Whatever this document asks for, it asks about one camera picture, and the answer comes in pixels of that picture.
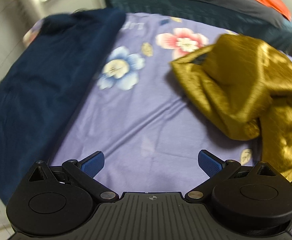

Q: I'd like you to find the gold satin jacket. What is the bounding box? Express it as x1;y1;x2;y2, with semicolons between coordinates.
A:
171;34;292;183

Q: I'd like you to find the purple floral bed sheet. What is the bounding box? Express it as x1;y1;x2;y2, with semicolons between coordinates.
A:
49;13;261;193

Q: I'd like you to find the navy blue folded garment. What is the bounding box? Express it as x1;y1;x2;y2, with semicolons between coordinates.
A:
0;8;126;204

